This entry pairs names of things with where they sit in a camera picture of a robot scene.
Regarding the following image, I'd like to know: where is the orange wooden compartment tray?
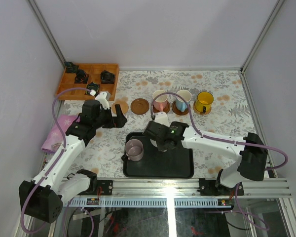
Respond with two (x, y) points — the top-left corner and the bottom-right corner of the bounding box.
(56, 63), (119, 101)

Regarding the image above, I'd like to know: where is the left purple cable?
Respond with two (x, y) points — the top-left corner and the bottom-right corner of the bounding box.
(20, 87), (97, 237)

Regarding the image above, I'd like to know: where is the purple mug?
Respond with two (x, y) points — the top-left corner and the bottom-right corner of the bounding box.
(121, 139), (144, 161)

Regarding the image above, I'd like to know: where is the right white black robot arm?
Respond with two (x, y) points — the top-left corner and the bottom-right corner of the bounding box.
(143, 121), (268, 195)

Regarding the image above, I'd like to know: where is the aluminium front rail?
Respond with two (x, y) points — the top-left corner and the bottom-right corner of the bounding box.
(27, 177), (293, 198)

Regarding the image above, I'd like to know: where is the pink mug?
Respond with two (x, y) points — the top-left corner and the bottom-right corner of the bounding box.
(152, 90), (168, 111)

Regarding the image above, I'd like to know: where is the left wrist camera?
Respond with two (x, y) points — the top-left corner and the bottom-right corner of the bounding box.
(95, 91), (111, 110)

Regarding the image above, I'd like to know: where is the yellow mug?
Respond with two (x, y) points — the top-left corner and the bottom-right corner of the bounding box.
(195, 91), (214, 114)

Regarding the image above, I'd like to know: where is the dark green yellow roll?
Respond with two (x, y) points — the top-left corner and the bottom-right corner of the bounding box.
(86, 82), (100, 92)

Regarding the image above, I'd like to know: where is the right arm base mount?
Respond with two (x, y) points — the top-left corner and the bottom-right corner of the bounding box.
(197, 170), (236, 196)

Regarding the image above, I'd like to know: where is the woven rattan coaster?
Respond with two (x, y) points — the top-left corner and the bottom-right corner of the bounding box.
(193, 101), (212, 115)
(111, 99), (129, 114)

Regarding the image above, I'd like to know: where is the black orange cable roll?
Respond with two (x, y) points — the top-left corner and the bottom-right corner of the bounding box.
(74, 69), (89, 84)

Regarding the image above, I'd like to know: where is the black serving tray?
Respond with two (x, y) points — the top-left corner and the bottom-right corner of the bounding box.
(121, 132), (194, 179)

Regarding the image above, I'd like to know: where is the dark wooden coaster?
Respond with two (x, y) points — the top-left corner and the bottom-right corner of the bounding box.
(131, 98), (149, 115)
(171, 101), (190, 116)
(153, 101), (170, 114)

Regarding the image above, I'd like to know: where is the black cable roll right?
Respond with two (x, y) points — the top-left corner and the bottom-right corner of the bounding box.
(100, 70), (116, 84)

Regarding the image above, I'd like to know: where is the blue slotted cable duct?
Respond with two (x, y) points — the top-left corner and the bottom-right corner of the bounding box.
(36, 198), (234, 207)

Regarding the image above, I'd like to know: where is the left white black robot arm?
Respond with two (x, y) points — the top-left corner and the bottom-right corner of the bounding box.
(19, 100), (127, 223)

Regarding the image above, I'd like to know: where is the blue mug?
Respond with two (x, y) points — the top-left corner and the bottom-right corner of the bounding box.
(176, 90), (192, 112)

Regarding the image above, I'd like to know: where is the floral tablecloth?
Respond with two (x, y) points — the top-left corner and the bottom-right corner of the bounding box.
(66, 71), (256, 178)

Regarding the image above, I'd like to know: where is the black roll far corner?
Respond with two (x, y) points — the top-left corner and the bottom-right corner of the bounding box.
(65, 61), (75, 68)

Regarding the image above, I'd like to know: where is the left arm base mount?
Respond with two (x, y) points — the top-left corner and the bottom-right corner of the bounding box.
(79, 180), (113, 196)

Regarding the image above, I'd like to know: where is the cream white mug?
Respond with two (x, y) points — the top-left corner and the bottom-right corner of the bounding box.
(150, 139), (166, 152)

